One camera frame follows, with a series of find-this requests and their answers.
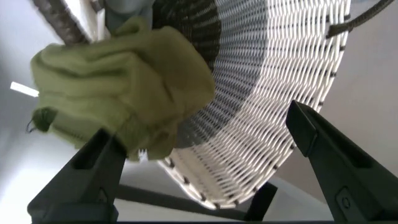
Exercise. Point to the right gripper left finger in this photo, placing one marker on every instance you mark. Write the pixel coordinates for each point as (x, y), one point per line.
(81, 186)

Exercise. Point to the white laundry basket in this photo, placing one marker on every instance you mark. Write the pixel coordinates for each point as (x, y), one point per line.
(264, 93)

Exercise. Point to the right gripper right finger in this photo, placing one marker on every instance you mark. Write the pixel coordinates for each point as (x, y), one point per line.
(357, 174)

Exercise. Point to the black clothes rack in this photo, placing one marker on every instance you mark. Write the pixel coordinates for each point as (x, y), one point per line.
(149, 197)

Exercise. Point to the green printed shirt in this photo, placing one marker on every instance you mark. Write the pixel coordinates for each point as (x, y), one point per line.
(124, 84)

